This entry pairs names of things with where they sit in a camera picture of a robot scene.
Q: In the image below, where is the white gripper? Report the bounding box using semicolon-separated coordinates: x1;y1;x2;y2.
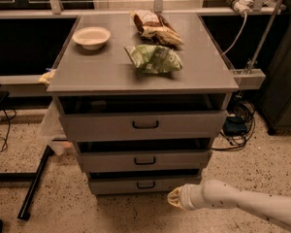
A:
168;184;205;211

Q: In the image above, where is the grey bottom drawer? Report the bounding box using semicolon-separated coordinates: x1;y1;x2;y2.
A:
88;169;201;195

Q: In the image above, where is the grey drawer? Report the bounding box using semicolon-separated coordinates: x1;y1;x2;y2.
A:
88;169;201;195
77;139;211;173
57;95;227;142

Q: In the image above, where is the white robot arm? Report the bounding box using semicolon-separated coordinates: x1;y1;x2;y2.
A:
167;180;291;232

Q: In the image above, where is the grey middle drawer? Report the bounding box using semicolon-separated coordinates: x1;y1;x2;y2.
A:
77;139;211;173

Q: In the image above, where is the grey top drawer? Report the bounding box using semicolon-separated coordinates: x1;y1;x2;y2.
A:
57;95;227;142

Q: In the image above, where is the grey drawer cabinet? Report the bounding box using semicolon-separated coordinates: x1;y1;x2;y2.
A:
47;13;240;196

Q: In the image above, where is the clear plastic bag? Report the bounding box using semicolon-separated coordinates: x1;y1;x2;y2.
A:
38;102;67;155

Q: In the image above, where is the green chip bag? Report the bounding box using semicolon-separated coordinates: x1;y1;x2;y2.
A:
124;45;182;75

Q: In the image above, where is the dark grey cabinet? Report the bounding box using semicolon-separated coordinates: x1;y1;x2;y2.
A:
257;0;291;135

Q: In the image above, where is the black floor bar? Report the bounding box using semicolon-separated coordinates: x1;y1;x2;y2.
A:
0;146;54;220

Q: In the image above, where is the brown chip bag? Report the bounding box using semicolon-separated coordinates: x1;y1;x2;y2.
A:
129;10;183;46

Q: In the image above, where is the white bowl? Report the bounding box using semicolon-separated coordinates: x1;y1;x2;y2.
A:
72;27;111;50

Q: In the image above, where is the diagonal metal rod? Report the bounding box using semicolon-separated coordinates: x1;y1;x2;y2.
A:
242;0;283;75

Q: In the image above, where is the white power strip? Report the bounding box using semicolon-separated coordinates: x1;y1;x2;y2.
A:
225;0;252;16

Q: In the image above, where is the black cable bundle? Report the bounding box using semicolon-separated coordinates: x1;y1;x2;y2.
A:
211;100;256;152

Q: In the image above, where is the grey metal rail frame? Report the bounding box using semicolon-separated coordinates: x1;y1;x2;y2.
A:
0;0;278;97

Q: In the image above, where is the black cable on left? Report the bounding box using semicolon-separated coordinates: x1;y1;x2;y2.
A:
0;78;17;159

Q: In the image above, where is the white power cable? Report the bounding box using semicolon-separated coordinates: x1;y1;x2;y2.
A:
220;11;248;57

